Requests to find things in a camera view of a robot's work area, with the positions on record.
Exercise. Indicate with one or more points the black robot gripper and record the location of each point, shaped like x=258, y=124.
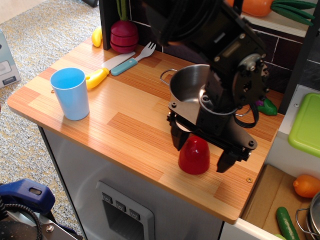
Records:
x=188, y=115

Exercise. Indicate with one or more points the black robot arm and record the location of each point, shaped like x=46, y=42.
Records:
x=222, y=38

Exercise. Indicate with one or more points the stainless steel pot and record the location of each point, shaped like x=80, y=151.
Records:
x=194, y=78

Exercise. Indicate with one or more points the small steel pot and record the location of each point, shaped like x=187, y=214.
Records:
x=311, y=227

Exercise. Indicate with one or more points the purple toy eggplant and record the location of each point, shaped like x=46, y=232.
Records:
x=266, y=107

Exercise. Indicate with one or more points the cardboard box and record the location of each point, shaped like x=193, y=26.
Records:
x=273, y=189

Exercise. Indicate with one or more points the green plastic lid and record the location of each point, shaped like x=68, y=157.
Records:
x=305, y=132

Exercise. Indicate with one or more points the grey toy dishwasher panel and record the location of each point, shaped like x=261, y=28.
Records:
x=126, y=218

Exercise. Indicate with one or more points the orange toy lemon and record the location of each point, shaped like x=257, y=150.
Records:
x=306, y=186

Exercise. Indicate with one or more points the green toy cucumber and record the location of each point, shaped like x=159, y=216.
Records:
x=285, y=224

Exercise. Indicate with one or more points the red wooden toy beet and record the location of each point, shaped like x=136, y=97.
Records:
x=124, y=35

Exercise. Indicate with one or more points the light blue plastic cup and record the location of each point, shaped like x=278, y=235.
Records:
x=69, y=86

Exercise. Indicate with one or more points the yellow toy banana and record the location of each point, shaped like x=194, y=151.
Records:
x=97, y=37

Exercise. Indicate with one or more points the orange wooden toy carrot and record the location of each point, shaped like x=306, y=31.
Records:
x=291, y=9

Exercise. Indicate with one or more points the blue clamp tool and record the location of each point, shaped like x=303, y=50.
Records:
x=29, y=193

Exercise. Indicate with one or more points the grey white box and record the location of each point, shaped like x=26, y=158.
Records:
x=9, y=73

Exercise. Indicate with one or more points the teal handled toy fork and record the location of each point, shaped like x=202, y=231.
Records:
x=146, y=52

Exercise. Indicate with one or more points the yellow handled toy knife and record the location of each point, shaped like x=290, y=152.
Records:
x=95, y=78

